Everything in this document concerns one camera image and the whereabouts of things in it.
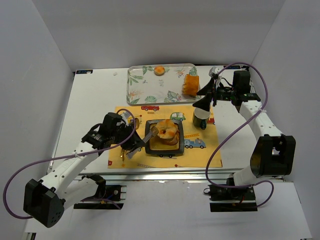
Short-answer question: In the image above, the blue table label left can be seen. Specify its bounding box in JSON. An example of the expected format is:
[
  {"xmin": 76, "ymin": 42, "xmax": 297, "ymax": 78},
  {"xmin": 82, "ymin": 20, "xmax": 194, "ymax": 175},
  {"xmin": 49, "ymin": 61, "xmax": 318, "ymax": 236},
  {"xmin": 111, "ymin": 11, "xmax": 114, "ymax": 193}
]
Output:
[{"xmin": 75, "ymin": 69, "xmax": 93, "ymax": 75}]

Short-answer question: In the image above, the glazed bagel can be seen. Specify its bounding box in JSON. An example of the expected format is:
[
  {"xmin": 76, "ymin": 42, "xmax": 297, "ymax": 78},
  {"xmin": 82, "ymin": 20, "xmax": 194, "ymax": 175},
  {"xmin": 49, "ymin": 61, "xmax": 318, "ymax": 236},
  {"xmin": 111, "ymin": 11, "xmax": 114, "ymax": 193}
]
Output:
[{"xmin": 155, "ymin": 119, "xmax": 178, "ymax": 139}]

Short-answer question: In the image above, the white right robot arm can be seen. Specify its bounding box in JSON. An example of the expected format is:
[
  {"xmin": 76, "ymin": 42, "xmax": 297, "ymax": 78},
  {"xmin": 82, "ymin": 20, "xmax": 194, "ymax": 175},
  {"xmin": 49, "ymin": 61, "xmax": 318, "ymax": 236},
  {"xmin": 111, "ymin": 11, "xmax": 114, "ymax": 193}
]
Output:
[{"xmin": 193, "ymin": 67, "xmax": 296, "ymax": 189}]

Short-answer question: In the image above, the gold spoon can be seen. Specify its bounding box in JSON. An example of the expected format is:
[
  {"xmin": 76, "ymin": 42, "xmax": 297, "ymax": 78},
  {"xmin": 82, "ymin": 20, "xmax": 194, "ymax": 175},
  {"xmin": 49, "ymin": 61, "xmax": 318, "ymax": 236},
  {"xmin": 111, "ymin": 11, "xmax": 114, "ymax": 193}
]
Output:
[{"xmin": 121, "ymin": 118, "xmax": 141, "ymax": 159}]

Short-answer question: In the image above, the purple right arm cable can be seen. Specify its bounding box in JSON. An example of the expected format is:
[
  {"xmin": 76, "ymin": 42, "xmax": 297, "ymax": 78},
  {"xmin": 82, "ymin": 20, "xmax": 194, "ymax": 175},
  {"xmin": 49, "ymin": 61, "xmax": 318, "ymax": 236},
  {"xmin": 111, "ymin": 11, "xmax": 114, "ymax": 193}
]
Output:
[{"xmin": 204, "ymin": 62, "xmax": 275, "ymax": 209}]

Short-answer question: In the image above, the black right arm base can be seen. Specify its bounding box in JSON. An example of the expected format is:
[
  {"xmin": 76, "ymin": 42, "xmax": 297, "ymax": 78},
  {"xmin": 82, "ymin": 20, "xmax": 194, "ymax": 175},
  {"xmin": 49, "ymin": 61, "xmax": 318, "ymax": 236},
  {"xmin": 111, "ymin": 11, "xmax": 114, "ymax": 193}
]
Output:
[{"xmin": 203, "ymin": 184, "xmax": 258, "ymax": 213}]

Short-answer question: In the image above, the orange bread loaf chunk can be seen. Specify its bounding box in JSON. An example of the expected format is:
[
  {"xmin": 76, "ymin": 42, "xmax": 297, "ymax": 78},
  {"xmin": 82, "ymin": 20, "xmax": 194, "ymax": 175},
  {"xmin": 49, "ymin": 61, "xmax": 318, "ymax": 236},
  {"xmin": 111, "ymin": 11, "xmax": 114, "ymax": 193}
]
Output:
[{"xmin": 182, "ymin": 74, "xmax": 200, "ymax": 97}]

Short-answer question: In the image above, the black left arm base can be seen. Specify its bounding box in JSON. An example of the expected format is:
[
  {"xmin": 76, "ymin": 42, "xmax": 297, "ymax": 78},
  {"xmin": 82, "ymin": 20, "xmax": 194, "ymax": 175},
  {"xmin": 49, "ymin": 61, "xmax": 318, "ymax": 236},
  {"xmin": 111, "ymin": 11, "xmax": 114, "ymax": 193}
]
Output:
[{"xmin": 73, "ymin": 185, "xmax": 127, "ymax": 210}]

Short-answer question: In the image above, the green mug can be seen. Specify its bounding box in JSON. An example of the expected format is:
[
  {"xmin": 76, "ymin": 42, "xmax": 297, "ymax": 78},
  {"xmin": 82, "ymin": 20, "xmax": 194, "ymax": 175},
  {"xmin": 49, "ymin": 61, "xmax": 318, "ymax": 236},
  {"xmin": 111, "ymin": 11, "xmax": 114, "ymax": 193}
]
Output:
[{"xmin": 192, "ymin": 107, "xmax": 211, "ymax": 130}]

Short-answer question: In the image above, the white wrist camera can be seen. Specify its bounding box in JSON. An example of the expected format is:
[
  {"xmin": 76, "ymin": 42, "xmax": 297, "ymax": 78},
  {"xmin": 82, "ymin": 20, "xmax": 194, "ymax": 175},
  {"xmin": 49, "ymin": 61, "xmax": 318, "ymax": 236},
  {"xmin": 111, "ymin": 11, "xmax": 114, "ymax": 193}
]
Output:
[
  {"xmin": 209, "ymin": 66, "xmax": 222, "ymax": 87},
  {"xmin": 120, "ymin": 111, "xmax": 132, "ymax": 126}
]

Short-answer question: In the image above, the black square amber plate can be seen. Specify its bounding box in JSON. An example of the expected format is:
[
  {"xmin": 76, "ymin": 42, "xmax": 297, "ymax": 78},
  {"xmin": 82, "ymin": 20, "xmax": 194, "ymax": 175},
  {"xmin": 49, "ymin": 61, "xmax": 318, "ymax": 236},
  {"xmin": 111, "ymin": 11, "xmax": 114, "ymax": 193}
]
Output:
[{"xmin": 145, "ymin": 120, "xmax": 185, "ymax": 158}]

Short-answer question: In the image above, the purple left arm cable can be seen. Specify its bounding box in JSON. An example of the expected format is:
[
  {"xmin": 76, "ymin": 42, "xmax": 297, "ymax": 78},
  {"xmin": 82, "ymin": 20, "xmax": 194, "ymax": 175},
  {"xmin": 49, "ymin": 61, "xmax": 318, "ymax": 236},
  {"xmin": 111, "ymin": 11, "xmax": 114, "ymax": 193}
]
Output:
[{"xmin": 2, "ymin": 108, "xmax": 137, "ymax": 220}]

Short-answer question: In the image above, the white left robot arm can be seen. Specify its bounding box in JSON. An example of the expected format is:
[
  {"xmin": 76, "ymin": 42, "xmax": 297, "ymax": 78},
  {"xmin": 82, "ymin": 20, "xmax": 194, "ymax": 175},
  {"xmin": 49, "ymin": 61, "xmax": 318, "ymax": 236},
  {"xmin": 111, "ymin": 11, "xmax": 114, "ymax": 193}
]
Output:
[{"xmin": 23, "ymin": 111, "xmax": 159, "ymax": 228}]

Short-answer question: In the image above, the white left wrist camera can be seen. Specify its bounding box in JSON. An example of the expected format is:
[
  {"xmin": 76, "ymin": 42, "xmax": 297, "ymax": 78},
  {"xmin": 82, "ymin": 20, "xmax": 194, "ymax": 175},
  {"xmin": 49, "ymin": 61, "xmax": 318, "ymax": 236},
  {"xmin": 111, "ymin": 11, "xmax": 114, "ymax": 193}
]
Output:
[{"xmin": 120, "ymin": 111, "xmax": 132, "ymax": 126}]

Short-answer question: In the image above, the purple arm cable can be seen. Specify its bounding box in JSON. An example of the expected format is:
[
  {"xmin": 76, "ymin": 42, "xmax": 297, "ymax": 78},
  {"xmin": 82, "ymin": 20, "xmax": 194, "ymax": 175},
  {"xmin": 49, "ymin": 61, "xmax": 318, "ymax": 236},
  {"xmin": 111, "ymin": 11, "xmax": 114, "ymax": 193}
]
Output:
[
  {"xmin": 2, "ymin": 108, "xmax": 137, "ymax": 220},
  {"xmin": 204, "ymin": 62, "xmax": 275, "ymax": 209}
]

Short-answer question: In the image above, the small round bun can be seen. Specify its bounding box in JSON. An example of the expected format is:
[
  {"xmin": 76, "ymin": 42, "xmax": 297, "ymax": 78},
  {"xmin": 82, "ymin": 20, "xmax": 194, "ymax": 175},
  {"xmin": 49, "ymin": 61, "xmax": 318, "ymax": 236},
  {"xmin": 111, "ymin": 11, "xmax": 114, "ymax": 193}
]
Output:
[{"xmin": 153, "ymin": 65, "xmax": 166, "ymax": 76}]

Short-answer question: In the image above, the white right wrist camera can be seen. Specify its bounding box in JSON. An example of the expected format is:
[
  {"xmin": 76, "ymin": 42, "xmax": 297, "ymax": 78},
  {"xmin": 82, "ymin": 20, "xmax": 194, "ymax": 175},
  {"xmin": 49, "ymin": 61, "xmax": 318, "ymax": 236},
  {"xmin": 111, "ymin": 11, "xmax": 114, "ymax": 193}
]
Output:
[{"xmin": 209, "ymin": 66, "xmax": 222, "ymax": 87}]

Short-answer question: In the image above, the gold fork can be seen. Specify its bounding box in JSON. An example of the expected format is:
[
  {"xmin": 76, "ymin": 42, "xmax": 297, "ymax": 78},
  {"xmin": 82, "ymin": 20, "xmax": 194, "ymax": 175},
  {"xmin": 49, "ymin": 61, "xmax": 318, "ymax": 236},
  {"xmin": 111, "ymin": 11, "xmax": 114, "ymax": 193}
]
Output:
[{"xmin": 120, "ymin": 148, "xmax": 125, "ymax": 161}]

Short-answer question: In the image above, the herb toast slice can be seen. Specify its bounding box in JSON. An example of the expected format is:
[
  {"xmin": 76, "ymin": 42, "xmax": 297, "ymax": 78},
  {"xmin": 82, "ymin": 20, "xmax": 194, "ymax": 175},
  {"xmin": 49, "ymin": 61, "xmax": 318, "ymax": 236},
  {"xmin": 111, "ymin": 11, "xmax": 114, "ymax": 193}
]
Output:
[{"xmin": 159, "ymin": 131, "xmax": 180, "ymax": 146}]

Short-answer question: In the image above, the yellow car print placemat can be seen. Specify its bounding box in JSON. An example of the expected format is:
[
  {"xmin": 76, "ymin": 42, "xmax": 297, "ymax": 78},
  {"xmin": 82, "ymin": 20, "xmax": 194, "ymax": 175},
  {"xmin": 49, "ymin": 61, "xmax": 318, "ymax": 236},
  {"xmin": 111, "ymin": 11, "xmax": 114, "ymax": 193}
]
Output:
[{"xmin": 108, "ymin": 104, "xmax": 219, "ymax": 169}]

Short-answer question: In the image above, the floral serving tray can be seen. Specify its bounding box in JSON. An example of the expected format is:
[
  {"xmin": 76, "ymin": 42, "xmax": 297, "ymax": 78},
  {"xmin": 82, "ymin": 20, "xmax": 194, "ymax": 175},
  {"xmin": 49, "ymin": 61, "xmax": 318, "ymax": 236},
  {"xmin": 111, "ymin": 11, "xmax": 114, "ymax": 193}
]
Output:
[{"xmin": 126, "ymin": 63, "xmax": 202, "ymax": 106}]

